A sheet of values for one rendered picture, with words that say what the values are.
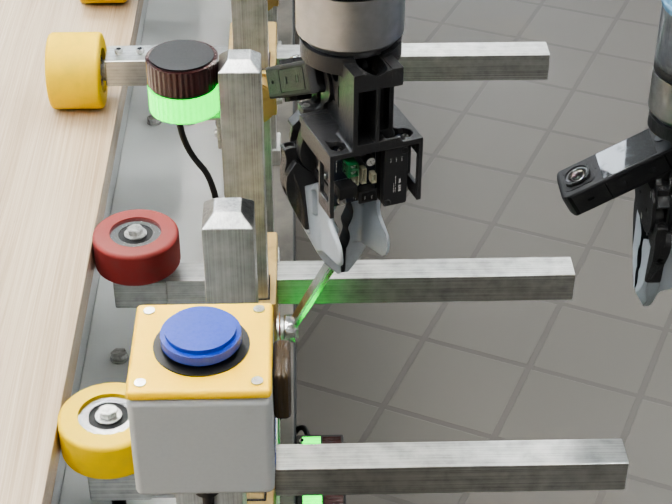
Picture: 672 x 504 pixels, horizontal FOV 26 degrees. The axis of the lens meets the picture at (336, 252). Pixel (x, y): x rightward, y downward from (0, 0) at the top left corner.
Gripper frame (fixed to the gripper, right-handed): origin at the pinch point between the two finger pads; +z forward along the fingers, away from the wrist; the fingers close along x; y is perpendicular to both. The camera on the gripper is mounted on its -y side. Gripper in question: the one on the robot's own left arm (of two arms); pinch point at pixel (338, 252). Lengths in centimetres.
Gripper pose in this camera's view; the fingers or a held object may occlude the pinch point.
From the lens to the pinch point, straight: 114.1
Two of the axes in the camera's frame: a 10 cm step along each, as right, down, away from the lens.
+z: 0.0, 8.1, 5.8
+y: 3.7, 5.5, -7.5
